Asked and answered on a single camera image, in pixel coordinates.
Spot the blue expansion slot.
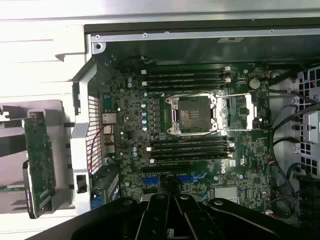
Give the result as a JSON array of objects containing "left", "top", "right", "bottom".
[{"left": 142, "top": 174, "right": 201, "bottom": 186}]

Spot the black expansion slot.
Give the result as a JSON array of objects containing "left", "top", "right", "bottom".
[{"left": 141, "top": 163, "right": 193, "bottom": 171}]

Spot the black RAM slot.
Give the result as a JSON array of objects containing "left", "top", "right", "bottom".
[
  {"left": 144, "top": 84, "right": 232, "bottom": 92},
  {"left": 146, "top": 142, "right": 235, "bottom": 151},
  {"left": 151, "top": 149, "right": 235, "bottom": 158},
  {"left": 144, "top": 72, "right": 232, "bottom": 80},
  {"left": 140, "top": 66, "right": 232, "bottom": 74},
  {"left": 141, "top": 78, "right": 232, "bottom": 86},
  {"left": 151, "top": 136, "right": 235, "bottom": 144},
  {"left": 149, "top": 154, "right": 235, "bottom": 165}
]

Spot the silver chipset heatsink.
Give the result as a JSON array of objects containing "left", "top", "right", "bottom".
[{"left": 214, "top": 186, "right": 238, "bottom": 204}]

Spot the green motherboard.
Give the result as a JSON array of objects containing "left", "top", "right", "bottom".
[{"left": 99, "top": 62, "right": 273, "bottom": 218}]

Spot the CPU socket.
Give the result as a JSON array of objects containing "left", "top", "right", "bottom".
[{"left": 164, "top": 93, "right": 218, "bottom": 135}]

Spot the silver rear port block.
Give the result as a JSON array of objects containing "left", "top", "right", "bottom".
[{"left": 101, "top": 112, "right": 118, "bottom": 154}]

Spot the grey parts rack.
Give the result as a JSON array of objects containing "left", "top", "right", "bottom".
[{"left": 0, "top": 99, "right": 77, "bottom": 221}]

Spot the black and silver PC case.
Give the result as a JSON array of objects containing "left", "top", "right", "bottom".
[{"left": 69, "top": 23, "right": 320, "bottom": 240}]

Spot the silver socket cover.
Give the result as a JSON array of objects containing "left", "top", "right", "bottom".
[{"left": 216, "top": 91, "right": 259, "bottom": 131}]

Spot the silver disk bay cage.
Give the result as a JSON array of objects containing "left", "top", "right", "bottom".
[{"left": 296, "top": 66, "right": 320, "bottom": 176}]

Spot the thin red wire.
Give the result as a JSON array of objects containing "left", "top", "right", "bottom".
[{"left": 90, "top": 124, "right": 107, "bottom": 171}]

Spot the black cable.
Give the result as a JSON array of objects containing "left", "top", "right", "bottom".
[
  {"left": 271, "top": 104, "right": 320, "bottom": 153},
  {"left": 268, "top": 84, "right": 320, "bottom": 108}
]

